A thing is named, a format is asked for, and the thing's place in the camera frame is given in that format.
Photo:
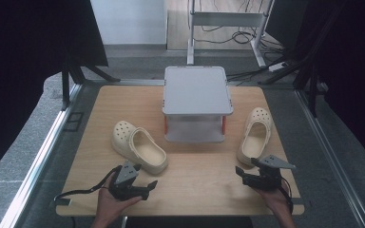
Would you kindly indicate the grey two-tier shoe rack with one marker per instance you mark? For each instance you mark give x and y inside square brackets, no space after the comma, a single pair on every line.
[196,95]

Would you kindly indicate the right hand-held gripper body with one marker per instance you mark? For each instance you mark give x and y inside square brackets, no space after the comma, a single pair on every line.
[267,175]

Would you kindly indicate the white metal stand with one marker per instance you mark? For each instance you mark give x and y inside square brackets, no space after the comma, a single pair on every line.
[225,22]

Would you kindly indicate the black curtain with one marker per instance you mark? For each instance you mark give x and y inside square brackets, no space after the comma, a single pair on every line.
[28,63]
[345,63]

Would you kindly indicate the person's right hand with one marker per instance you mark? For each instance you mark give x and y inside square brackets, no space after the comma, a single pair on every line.
[274,199]

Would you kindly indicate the person's left hand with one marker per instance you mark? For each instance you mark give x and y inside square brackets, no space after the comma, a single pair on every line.
[111,202]

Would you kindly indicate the white power strip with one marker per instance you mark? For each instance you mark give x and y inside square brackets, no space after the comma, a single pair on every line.
[277,66]

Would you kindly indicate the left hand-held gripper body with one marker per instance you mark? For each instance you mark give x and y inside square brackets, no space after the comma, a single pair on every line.
[125,177]

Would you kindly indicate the cream clog shoe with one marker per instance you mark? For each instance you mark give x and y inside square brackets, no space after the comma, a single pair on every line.
[256,136]
[139,148]

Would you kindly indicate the aluminium floor rail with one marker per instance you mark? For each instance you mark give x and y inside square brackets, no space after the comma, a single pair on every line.
[332,158]
[34,167]

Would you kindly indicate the black tripod stand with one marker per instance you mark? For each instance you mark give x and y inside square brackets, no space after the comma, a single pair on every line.
[310,79]
[72,76]

